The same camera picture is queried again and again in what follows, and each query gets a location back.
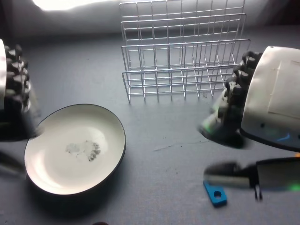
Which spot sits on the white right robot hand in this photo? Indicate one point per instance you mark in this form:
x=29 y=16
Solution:
x=269 y=93

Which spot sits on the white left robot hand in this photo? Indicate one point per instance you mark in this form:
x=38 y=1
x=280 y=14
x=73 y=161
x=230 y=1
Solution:
x=16 y=77

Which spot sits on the blue block with two holes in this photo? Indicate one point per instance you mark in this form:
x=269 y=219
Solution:
x=216 y=195

